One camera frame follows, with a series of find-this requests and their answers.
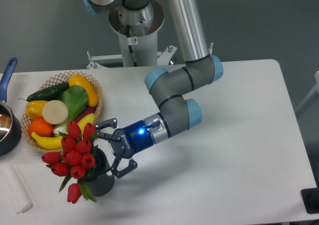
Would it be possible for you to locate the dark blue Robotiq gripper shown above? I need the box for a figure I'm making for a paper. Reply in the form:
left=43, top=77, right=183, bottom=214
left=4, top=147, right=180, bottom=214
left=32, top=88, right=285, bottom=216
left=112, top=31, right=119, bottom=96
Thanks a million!
left=96, top=118, right=154, bottom=179

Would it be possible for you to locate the red tulip bouquet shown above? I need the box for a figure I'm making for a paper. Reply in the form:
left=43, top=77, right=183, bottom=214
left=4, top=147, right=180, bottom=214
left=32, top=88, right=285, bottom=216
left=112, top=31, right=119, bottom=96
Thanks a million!
left=41, top=121, right=98, bottom=204

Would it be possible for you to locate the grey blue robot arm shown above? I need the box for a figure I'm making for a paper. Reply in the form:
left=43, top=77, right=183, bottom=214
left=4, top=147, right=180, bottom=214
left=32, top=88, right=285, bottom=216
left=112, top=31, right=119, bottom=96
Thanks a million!
left=82, top=0, right=223, bottom=178

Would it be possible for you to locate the dark grey ribbed vase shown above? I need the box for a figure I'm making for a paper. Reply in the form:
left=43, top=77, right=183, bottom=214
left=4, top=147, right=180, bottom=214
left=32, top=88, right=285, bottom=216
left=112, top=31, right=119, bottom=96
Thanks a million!
left=85, top=148, right=115, bottom=197

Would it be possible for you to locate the purple eggplant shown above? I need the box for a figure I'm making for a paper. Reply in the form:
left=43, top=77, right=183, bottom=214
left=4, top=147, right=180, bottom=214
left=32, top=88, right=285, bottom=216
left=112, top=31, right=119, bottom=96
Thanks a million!
left=75, top=107, right=96, bottom=122

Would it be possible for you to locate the green bok choy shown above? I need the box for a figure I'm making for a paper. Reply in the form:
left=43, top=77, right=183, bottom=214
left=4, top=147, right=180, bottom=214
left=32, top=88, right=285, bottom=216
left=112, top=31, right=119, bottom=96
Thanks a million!
left=53, top=85, right=88, bottom=136

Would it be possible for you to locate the yellow banana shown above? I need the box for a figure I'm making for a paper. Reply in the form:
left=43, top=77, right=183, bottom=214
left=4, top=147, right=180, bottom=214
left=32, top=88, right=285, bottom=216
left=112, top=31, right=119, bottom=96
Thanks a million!
left=31, top=113, right=95, bottom=150

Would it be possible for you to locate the cream round onion half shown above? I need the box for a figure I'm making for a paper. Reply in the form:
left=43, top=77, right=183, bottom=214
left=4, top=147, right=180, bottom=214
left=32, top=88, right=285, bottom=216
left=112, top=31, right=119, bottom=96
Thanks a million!
left=42, top=100, right=68, bottom=125

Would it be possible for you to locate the yellow squash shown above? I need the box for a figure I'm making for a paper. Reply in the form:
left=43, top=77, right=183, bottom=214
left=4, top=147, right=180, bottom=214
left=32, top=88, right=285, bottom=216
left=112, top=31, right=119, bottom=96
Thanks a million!
left=69, top=74, right=98, bottom=107

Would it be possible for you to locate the orange fruit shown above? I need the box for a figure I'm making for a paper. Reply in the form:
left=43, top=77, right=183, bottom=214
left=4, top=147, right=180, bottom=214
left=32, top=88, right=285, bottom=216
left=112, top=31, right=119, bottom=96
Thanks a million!
left=28, top=118, right=53, bottom=137

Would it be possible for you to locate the dark green cucumber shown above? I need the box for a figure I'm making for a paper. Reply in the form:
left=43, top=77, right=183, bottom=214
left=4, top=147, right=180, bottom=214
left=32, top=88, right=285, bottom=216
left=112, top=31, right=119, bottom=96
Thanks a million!
left=19, top=82, right=69, bottom=102

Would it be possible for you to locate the woven wicker basket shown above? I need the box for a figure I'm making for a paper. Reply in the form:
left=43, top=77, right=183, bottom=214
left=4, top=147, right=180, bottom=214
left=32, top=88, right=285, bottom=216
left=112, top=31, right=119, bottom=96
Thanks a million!
left=21, top=71, right=103, bottom=153

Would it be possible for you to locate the yellow bell pepper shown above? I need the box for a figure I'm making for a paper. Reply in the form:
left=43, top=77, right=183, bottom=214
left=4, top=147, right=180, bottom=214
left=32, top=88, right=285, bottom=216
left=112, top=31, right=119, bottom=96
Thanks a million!
left=25, top=100, right=48, bottom=120

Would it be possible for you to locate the white folded cloth roll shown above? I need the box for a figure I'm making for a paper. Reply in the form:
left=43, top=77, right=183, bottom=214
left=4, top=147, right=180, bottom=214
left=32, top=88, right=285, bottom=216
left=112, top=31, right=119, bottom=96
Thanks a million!
left=2, top=165, right=33, bottom=214

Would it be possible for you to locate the black device at edge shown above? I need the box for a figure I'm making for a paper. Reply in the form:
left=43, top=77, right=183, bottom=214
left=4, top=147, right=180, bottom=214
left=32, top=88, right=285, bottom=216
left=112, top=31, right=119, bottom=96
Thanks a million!
left=301, top=188, right=319, bottom=214

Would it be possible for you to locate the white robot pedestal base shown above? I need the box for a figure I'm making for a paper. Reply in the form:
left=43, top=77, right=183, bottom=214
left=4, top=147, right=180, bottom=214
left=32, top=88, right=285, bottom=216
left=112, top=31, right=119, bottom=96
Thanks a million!
left=87, top=31, right=177, bottom=69

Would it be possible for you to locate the blue handled saucepan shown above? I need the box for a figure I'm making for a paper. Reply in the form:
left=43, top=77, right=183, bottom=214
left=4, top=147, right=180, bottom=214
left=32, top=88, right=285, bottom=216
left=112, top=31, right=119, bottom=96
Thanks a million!
left=0, top=57, right=22, bottom=156

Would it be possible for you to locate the white frame at right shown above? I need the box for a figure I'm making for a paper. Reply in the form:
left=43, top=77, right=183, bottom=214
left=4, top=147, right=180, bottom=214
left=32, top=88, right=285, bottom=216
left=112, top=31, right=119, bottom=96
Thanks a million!
left=295, top=71, right=319, bottom=117

